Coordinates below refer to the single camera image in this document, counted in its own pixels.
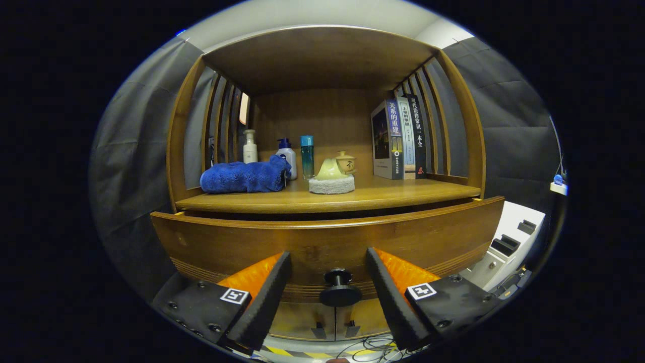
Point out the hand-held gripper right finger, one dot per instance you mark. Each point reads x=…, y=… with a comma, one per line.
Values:
x=390, y=302

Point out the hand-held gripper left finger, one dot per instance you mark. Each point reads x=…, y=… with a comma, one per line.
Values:
x=264, y=302

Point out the black drawer knob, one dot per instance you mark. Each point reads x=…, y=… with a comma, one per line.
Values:
x=340, y=295

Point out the wooden drawer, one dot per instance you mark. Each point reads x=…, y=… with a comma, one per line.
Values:
x=322, y=242

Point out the wooden cabinet door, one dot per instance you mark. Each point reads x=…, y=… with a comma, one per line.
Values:
x=365, y=317
x=297, y=320

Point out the wooden countertop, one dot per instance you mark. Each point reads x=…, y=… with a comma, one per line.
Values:
x=393, y=191

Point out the white side cabinet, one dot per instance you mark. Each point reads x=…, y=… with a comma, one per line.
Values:
x=514, y=222

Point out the wooden cabinet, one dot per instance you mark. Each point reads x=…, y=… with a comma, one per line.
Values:
x=322, y=60

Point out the yellow black floor tape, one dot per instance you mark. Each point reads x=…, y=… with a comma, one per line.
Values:
x=282, y=350

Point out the dark grey equipment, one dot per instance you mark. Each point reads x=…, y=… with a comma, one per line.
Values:
x=514, y=282

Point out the blue folded towel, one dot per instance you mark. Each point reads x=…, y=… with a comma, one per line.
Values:
x=242, y=176

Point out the beige lidded teacup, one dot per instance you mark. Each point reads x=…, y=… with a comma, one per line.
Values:
x=346, y=162

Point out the white lotion bottle blue cap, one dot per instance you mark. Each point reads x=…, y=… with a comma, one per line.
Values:
x=289, y=156

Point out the white pump bottle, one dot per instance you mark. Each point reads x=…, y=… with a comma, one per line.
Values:
x=250, y=151

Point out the teal glass bottle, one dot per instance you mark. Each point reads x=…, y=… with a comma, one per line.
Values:
x=307, y=156

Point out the book with blue spine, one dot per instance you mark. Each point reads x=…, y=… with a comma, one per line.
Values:
x=383, y=141

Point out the book with pale spine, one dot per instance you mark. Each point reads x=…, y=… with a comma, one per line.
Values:
x=408, y=141

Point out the book with black spine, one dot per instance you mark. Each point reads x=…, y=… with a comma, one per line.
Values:
x=420, y=136

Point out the black backdrop cloth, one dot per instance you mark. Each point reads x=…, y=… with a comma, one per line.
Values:
x=131, y=166

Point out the white desk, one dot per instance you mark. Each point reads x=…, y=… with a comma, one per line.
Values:
x=558, y=188

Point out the small blue object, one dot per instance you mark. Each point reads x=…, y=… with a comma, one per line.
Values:
x=558, y=179

